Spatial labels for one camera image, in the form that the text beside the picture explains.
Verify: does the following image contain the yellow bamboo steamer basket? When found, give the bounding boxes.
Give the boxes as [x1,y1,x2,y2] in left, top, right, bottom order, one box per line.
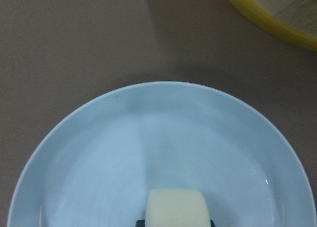
[229,0,317,52]

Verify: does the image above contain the white steamed bun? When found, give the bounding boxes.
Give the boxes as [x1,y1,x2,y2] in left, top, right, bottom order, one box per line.
[145,188,211,227]

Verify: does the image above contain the light blue plate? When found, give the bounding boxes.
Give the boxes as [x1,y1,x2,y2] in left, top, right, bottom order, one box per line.
[7,82,317,227]

